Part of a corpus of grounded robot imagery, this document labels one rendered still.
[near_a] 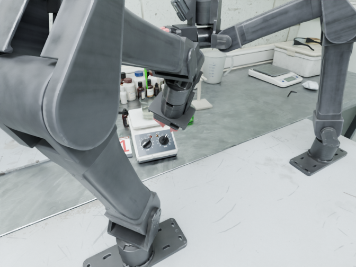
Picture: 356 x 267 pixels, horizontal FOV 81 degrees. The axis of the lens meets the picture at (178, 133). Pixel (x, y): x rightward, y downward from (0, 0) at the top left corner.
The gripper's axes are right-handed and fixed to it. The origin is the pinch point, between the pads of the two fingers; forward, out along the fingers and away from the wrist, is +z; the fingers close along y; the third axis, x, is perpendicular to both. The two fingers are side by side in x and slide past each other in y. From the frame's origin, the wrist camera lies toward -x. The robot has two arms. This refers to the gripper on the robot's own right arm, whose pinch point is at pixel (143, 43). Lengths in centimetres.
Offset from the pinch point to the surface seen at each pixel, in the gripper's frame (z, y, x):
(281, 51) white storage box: -96, -54, 22
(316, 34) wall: -132, -63, 15
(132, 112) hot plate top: 5.5, -5.5, 23.1
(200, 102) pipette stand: -26.6, -20.4, 31.4
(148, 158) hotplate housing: 4.1, 11.6, 30.3
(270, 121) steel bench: -48, 3, 33
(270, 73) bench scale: -75, -34, 28
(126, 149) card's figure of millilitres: 9.8, 4.7, 30.5
